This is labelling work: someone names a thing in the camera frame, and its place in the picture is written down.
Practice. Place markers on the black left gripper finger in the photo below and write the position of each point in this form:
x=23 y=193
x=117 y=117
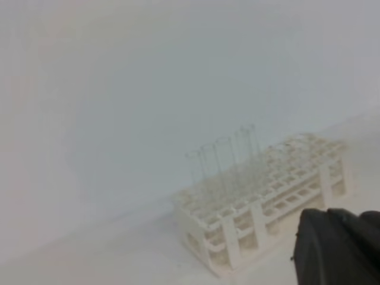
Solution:
x=336 y=246

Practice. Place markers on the white plastic test tube rack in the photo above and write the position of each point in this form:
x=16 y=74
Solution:
x=304 y=170

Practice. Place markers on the clear tube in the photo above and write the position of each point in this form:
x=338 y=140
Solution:
x=227 y=163
x=197 y=173
x=252 y=153
x=211 y=170

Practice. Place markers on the clear tube far left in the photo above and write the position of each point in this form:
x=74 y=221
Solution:
x=197 y=173

